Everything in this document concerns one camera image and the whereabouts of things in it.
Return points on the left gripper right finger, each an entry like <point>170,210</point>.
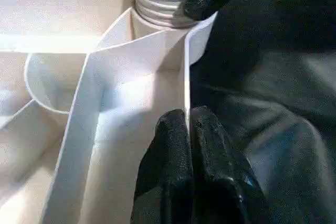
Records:
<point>220,176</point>

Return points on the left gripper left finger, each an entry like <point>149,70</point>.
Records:
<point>168,171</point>

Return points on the white plastic table top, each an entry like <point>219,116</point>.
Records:
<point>78,103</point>

